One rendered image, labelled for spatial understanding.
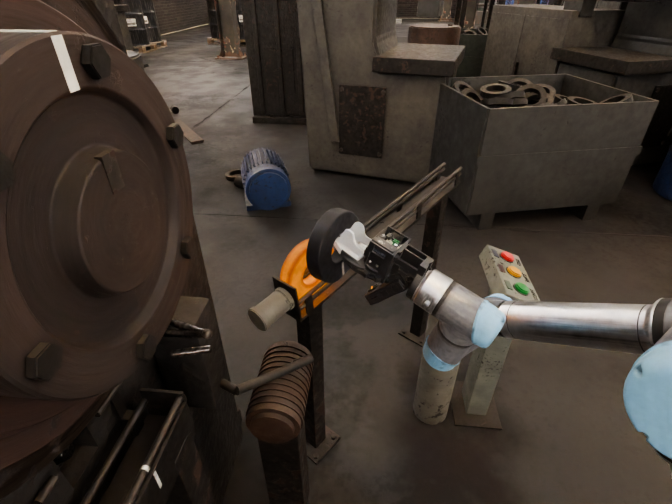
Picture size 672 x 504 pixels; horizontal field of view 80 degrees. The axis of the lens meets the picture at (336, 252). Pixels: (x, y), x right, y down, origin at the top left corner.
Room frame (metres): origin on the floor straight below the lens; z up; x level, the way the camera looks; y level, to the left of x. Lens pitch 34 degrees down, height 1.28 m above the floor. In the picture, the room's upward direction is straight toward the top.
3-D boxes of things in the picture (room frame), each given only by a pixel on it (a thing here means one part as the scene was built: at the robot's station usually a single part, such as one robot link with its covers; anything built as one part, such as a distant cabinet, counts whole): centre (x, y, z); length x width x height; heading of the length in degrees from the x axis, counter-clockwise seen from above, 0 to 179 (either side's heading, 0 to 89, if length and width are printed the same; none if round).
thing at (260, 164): (2.58, 0.49, 0.17); 0.57 x 0.31 x 0.34; 14
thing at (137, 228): (0.29, 0.20, 1.11); 0.28 x 0.06 x 0.28; 174
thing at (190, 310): (0.54, 0.29, 0.68); 0.11 x 0.08 x 0.24; 84
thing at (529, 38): (4.21, -1.93, 0.55); 1.10 x 0.53 x 1.10; 14
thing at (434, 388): (0.88, -0.34, 0.26); 0.12 x 0.12 x 0.52
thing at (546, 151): (2.62, -1.22, 0.39); 1.03 x 0.83 x 0.77; 99
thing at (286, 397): (0.62, 0.13, 0.27); 0.22 x 0.13 x 0.53; 174
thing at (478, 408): (0.91, -0.50, 0.31); 0.24 x 0.16 x 0.62; 174
